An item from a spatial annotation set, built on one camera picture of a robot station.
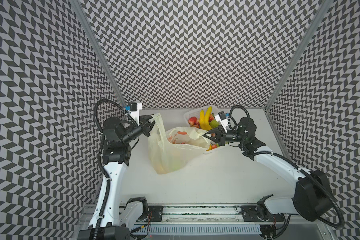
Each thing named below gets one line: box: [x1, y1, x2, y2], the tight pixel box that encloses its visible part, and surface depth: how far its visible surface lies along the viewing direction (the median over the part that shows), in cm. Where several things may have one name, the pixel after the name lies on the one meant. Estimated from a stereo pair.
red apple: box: [188, 116, 200, 128], surface depth 106 cm
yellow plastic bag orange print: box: [148, 113, 210, 175], surface depth 72 cm
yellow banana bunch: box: [199, 106, 213, 131], surface depth 104 cm
